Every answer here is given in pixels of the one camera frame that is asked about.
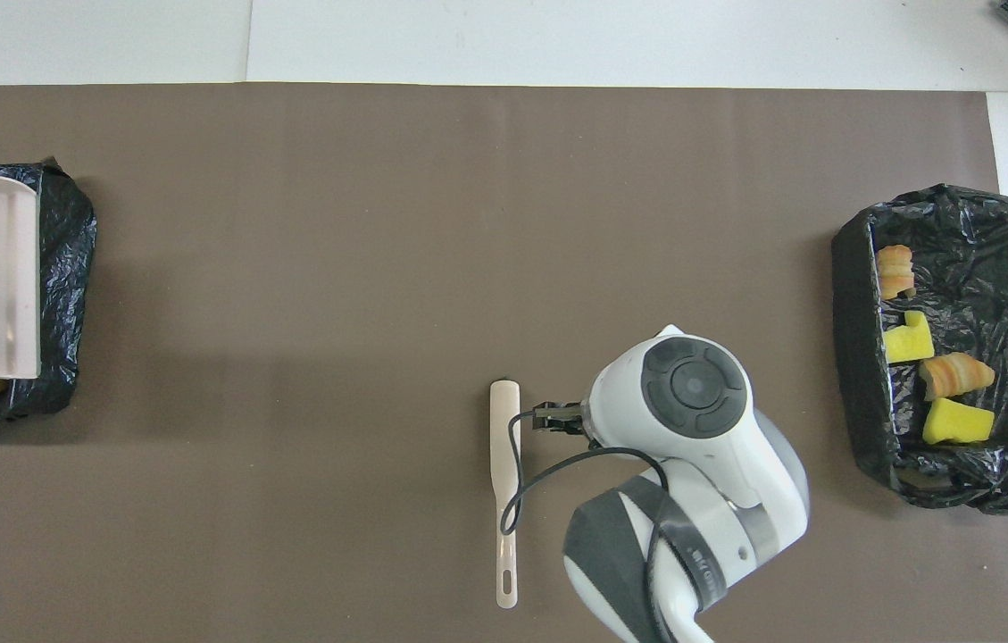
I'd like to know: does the yellow notched sponge piece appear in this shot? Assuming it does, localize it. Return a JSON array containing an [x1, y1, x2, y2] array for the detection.
[[883, 311, 935, 364]]

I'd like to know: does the yellow rectangular sponge piece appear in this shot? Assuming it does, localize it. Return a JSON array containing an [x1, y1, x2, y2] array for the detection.
[[922, 398, 996, 446]]

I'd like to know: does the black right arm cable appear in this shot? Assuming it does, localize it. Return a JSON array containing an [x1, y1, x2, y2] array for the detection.
[[500, 409, 674, 643]]

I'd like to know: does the brown table mat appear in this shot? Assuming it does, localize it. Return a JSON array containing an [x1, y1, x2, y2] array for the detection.
[[0, 83, 1008, 643]]

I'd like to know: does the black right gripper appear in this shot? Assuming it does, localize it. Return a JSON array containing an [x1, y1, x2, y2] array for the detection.
[[532, 402, 592, 437]]

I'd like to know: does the black bag lined bin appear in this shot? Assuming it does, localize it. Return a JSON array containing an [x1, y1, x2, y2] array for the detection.
[[831, 184, 1008, 516], [0, 157, 98, 425]]

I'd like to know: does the beige hand brush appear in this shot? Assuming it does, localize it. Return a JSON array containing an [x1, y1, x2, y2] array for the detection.
[[489, 379, 521, 610]]

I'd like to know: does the orange striped croissant piece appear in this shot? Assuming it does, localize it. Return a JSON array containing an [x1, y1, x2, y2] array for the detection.
[[919, 353, 996, 401], [877, 245, 916, 300]]

